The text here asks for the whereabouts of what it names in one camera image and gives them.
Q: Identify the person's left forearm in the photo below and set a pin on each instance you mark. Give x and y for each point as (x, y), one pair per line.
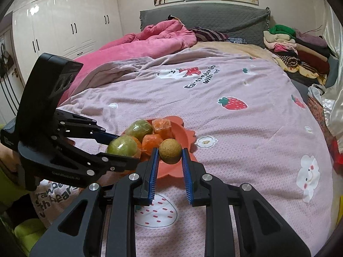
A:
(9, 158)

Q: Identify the beige blanket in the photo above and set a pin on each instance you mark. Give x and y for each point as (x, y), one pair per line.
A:
(241, 48)

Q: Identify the cream satin curtain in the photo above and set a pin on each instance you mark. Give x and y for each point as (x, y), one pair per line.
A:
(331, 34)

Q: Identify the dark striped cloth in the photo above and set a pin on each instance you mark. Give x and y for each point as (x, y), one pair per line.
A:
(209, 34)

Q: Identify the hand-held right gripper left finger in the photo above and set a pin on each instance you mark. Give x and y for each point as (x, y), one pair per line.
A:
(154, 171)

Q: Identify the grey padded headboard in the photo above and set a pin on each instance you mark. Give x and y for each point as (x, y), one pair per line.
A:
(214, 18)

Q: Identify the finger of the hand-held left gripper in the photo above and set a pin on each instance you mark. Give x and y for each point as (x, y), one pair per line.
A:
(80, 128)
(107, 164)

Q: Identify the green mandarin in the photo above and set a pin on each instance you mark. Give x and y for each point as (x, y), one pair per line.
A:
(122, 144)
(139, 127)

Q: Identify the orange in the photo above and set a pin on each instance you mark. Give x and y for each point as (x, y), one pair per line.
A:
(162, 127)
(138, 146)
(151, 142)

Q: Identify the stack of folded clothes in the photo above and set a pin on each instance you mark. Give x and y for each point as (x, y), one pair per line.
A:
(308, 56)

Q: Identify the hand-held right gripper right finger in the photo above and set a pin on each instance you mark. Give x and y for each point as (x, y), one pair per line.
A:
(187, 176)

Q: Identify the orange plastic plate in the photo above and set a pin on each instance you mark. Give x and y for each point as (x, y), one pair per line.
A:
(185, 139)

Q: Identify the white wardrobe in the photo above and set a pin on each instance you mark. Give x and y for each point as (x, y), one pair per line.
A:
(67, 13)

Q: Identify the blue patterned cloth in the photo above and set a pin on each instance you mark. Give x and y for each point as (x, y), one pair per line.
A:
(237, 40)

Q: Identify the pink quilt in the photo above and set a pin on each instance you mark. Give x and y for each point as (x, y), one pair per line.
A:
(120, 48)

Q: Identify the small brown pear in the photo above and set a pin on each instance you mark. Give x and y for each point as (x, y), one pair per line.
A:
(170, 151)

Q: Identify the red cloth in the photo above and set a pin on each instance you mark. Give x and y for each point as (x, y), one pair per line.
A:
(336, 150)

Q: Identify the pink strawberry printed blanket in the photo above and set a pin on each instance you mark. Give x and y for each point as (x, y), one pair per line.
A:
(241, 144)

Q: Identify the black metal rack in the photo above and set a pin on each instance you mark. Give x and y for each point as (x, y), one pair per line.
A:
(5, 91)

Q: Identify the person's green garment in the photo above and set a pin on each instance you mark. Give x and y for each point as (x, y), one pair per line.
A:
(29, 230)

